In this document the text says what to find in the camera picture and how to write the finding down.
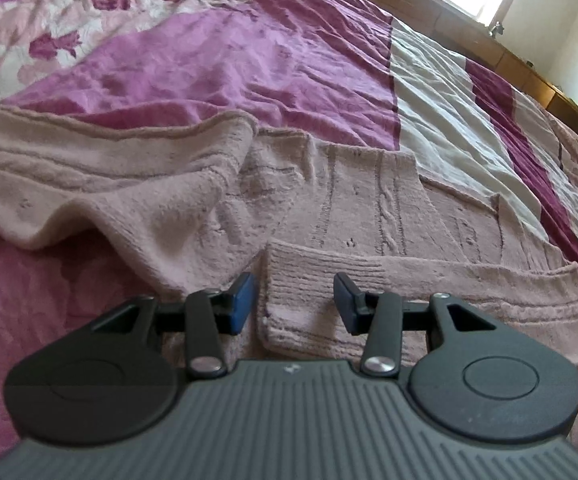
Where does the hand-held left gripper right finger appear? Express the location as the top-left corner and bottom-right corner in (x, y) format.
(333, 272), (497, 377)

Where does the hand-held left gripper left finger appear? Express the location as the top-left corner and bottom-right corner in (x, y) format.
(91, 272), (257, 380)

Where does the pink knit sweater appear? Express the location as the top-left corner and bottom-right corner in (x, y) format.
(0, 101), (578, 441)

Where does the purple floral bedspread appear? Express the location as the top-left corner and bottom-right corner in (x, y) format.
(0, 0), (578, 466)

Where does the pale pink knit cloth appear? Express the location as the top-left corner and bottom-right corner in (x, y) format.
(544, 105), (578, 198)

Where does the wooden headboard cabinet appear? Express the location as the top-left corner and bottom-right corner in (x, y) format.
(319, 0), (578, 163)

